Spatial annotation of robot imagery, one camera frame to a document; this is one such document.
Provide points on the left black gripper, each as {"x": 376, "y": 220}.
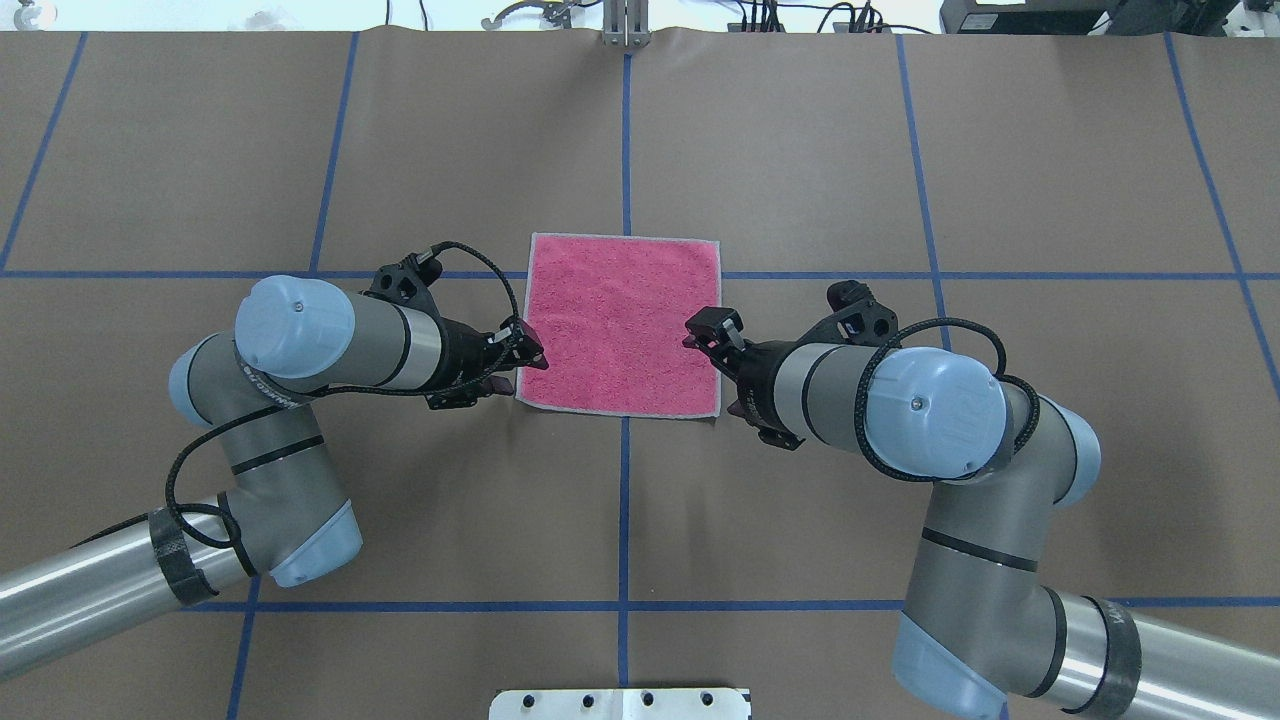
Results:
{"x": 463, "y": 349}

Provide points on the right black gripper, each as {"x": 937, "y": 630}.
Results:
{"x": 759, "y": 368}

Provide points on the pink towel with grey trim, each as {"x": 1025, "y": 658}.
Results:
{"x": 611, "y": 313}

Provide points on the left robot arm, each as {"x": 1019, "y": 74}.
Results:
{"x": 258, "y": 492}

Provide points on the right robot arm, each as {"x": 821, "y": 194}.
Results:
{"x": 932, "y": 404}

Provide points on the black device top right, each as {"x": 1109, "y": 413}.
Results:
{"x": 1051, "y": 18}

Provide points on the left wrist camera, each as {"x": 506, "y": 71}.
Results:
{"x": 408, "y": 282}

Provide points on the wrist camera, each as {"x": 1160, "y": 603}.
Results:
{"x": 408, "y": 282}
{"x": 858, "y": 315}

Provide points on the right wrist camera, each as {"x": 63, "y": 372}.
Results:
{"x": 858, "y": 315}

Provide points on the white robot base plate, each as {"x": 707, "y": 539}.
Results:
{"x": 623, "y": 703}

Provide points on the aluminium frame post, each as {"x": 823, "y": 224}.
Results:
{"x": 625, "y": 23}

